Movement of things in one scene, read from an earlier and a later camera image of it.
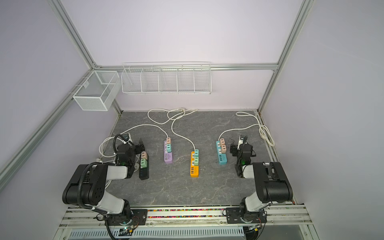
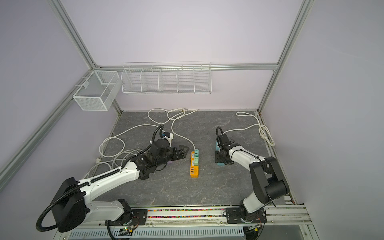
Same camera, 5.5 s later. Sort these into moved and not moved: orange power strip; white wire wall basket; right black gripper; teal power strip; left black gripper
Moved: right black gripper; left black gripper
Not moved: orange power strip; teal power strip; white wire wall basket
